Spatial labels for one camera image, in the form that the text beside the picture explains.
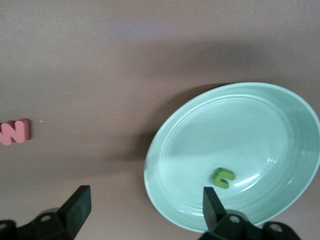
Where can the green foam letter u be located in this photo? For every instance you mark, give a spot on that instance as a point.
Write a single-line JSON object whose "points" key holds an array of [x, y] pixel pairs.
{"points": [[218, 175]]}

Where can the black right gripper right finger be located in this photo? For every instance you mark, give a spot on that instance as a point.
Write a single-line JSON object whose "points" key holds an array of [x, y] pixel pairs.
{"points": [[215, 215]]}

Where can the pink foam letter w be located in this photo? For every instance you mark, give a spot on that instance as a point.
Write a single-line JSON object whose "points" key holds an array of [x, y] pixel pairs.
{"points": [[22, 132]]}

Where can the brown table cover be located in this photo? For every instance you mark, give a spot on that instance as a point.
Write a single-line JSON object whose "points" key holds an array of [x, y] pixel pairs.
{"points": [[100, 62]]}

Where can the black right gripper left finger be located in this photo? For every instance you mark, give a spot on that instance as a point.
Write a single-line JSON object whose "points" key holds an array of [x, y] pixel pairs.
{"points": [[75, 212]]}

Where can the green plate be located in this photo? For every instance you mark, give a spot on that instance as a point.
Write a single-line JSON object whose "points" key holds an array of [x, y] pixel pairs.
{"points": [[225, 130]]}

